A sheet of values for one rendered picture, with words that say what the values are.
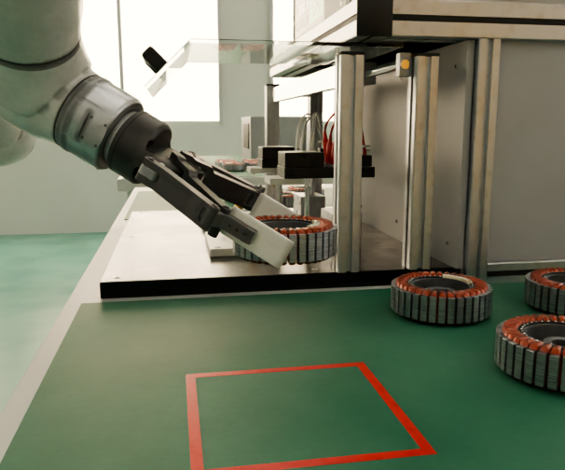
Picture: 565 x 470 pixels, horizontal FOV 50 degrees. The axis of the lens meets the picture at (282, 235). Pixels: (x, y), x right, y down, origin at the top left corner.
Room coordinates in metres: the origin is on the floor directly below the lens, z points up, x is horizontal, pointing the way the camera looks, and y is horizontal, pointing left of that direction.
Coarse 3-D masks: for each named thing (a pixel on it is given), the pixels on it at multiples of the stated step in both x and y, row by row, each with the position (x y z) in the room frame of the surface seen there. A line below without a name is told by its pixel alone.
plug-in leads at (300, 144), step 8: (304, 120) 1.24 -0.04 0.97; (312, 120) 1.25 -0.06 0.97; (320, 120) 1.25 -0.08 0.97; (304, 128) 1.21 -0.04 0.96; (312, 128) 1.25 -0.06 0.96; (320, 128) 1.25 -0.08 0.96; (296, 136) 1.26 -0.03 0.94; (304, 136) 1.21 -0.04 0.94; (312, 136) 1.22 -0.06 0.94; (296, 144) 1.23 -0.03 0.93; (304, 144) 1.21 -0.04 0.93; (312, 144) 1.22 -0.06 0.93
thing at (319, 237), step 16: (272, 224) 0.67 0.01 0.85; (288, 224) 0.67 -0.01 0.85; (304, 224) 0.67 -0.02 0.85; (320, 224) 0.63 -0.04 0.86; (304, 240) 0.59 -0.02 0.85; (320, 240) 0.60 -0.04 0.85; (336, 240) 0.63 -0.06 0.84; (240, 256) 0.63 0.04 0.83; (256, 256) 0.59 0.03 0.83; (288, 256) 0.59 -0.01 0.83; (304, 256) 0.59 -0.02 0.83; (320, 256) 0.60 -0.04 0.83
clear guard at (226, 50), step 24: (192, 48) 0.82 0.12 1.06; (216, 48) 0.82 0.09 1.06; (240, 48) 0.82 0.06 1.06; (264, 48) 0.82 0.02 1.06; (288, 48) 0.82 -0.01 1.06; (312, 48) 0.82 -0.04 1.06; (336, 48) 0.82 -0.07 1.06; (360, 48) 0.82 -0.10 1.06; (384, 48) 0.82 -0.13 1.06; (168, 72) 0.82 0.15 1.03
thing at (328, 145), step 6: (324, 126) 1.02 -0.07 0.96; (324, 132) 1.02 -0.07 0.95; (330, 132) 1.00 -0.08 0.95; (324, 138) 1.02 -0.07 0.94; (330, 138) 1.00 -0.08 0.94; (324, 144) 1.01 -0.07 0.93; (330, 144) 1.00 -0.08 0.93; (324, 150) 1.01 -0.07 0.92; (330, 150) 0.99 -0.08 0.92; (324, 156) 1.01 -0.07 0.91; (330, 156) 0.99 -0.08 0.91; (366, 156) 0.97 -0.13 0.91; (324, 162) 1.01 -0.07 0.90; (330, 162) 0.97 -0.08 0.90; (366, 162) 0.97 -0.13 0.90
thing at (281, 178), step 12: (288, 156) 0.95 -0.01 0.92; (300, 156) 0.95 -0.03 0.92; (312, 156) 0.96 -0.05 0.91; (288, 168) 0.95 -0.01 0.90; (300, 168) 0.95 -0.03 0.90; (312, 168) 0.95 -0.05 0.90; (324, 168) 0.96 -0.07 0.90; (372, 168) 0.97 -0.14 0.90; (276, 180) 0.95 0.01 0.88; (288, 180) 0.95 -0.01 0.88; (300, 180) 0.95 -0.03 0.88
